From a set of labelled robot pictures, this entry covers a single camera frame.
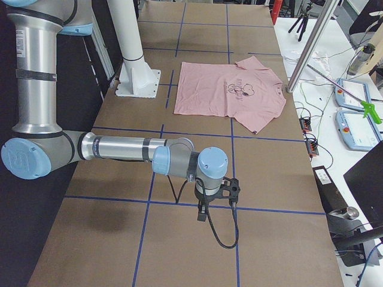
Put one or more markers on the water bottle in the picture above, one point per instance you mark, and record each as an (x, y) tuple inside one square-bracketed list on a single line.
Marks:
[(361, 58)]

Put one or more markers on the aluminium frame post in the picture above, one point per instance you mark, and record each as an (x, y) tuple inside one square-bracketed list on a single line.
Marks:
[(311, 43)]

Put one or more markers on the black monitor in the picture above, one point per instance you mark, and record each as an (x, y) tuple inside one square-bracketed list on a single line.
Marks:
[(364, 181)]

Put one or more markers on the black tripod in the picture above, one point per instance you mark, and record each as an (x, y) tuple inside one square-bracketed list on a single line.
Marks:
[(302, 21)]

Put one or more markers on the orange black terminal block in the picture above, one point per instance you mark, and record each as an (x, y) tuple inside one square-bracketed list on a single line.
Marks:
[(305, 123)]

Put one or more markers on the upper blue teach pendant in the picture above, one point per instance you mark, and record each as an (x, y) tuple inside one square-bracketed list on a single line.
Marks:
[(357, 88)]

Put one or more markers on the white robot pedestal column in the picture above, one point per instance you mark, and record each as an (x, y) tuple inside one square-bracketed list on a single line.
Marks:
[(136, 78)]

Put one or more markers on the black power box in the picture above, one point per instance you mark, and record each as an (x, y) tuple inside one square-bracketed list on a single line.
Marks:
[(338, 213)]

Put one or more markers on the pink t-shirt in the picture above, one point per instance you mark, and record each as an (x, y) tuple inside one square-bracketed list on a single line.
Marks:
[(247, 91)]

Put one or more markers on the lower blue teach pendant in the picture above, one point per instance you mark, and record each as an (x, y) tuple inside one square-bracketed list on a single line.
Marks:
[(357, 132)]

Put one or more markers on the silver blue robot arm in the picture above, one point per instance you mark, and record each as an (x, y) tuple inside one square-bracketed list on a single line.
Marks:
[(40, 145)]

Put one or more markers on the blue teach pendant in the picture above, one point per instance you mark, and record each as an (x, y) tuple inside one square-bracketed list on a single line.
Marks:
[(357, 132), (357, 88)]

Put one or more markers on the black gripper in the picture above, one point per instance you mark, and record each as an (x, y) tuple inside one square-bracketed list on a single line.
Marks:
[(205, 200)]

